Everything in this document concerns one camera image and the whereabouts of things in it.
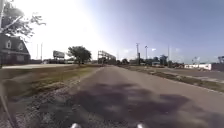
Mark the dry grass verge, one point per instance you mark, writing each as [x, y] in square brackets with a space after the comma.
[40, 78]

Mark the row of trees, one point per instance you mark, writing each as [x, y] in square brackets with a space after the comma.
[160, 60]

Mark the steel frame structure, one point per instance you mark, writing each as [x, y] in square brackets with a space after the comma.
[106, 56]

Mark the grey road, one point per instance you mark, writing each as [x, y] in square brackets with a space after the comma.
[200, 73]

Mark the thin pole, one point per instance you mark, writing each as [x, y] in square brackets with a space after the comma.
[41, 51]
[37, 52]

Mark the dark brick house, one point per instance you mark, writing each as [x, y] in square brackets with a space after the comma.
[13, 50]

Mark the round dark tree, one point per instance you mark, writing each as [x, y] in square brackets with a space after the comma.
[80, 53]

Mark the leafy tree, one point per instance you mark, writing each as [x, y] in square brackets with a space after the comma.
[15, 23]

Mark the grass strip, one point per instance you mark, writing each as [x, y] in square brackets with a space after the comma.
[186, 80]

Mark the utility pole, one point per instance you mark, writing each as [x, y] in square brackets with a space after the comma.
[137, 51]
[168, 55]
[146, 52]

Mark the white low building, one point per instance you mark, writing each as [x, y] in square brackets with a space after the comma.
[198, 66]

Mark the pale side road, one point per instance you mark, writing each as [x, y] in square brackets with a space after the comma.
[33, 66]

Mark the grey asphalt path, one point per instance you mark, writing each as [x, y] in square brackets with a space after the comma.
[133, 96]

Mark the gravel strip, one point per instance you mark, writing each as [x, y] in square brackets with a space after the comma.
[33, 110]

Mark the billboard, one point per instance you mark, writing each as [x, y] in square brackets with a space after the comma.
[58, 54]

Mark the robot's own part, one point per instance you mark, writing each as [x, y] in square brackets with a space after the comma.
[140, 126]
[74, 126]

